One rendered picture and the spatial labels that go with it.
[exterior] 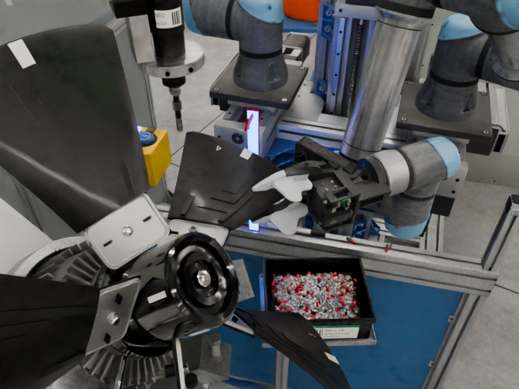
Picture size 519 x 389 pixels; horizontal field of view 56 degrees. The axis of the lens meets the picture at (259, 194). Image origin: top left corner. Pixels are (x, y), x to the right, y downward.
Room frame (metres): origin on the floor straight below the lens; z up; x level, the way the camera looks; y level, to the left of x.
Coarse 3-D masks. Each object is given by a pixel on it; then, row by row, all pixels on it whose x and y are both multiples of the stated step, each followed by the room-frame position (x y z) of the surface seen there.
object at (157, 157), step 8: (144, 128) 0.94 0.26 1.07; (160, 136) 0.90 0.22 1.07; (144, 144) 0.87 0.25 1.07; (152, 144) 0.87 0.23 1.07; (160, 144) 0.88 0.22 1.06; (168, 144) 0.92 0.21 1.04; (144, 152) 0.84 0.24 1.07; (152, 152) 0.85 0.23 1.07; (160, 152) 0.88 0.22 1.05; (168, 152) 0.92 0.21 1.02; (152, 160) 0.84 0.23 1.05; (160, 160) 0.87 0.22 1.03; (168, 160) 0.91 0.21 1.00; (152, 168) 0.84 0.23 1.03; (160, 168) 0.87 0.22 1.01; (152, 176) 0.83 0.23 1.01; (160, 176) 0.86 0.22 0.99; (152, 184) 0.84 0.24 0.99
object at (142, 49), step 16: (112, 0) 0.45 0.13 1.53; (128, 0) 0.45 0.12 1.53; (144, 0) 0.46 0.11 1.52; (128, 16) 0.45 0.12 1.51; (144, 16) 0.46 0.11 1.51; (128, 32) 0.48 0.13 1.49; (144, 32) 0.46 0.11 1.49; (144, 48) 0.46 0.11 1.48; (192, 48) 0.49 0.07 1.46; (144, 64) 0.46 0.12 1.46; (160, 64) 0.45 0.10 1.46; (176, 64) 0.45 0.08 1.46; (192, 64) 0.46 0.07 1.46
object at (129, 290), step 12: (108, 288) 0.33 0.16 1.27; (120, 288) 0.33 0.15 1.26; (132, 288) 0.35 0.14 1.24; (108, 300) 0.32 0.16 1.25; (132, 300) 0.34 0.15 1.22; (108, 312) 0.32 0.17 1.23; (120, 312) 0.33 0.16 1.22; (132, 312) 0.34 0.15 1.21; (96, 324) 0.31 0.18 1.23; (108, 324) 0.32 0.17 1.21; (120, 324) 0.33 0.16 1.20; (96, 336) 0.30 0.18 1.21; (120, 336) 0.33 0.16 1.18; (96, 348) 0.30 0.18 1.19
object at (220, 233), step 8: (168, 224) 0.51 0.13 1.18; (176, 224) 0.51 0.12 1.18; (184, 224) 0.51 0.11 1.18; (192, 224) 0.51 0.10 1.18; (200, 224) 0.51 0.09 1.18; (184, 232) 0.49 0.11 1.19; (208, 232) 0.49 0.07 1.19; (216, 232) 0.49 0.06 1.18; (224, 232) 0.49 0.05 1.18; (216, 240) 0.47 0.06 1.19; (224, 240) 0.48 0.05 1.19
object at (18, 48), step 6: (12, 42) 0.55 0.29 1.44; (18, 42) 0.55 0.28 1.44; (12, 48) 0.54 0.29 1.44; (18, 48) 0.54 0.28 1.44; (24, 48) 0.55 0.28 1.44; (18, 54) 0.54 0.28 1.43; (24, 54) 0.54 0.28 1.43; (30, 54) 0.54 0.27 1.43; (18, 60) 0.53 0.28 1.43; (24, 60) 0.53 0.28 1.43; (30, 60) 0.54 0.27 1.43; (24, 66) 0.53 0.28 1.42
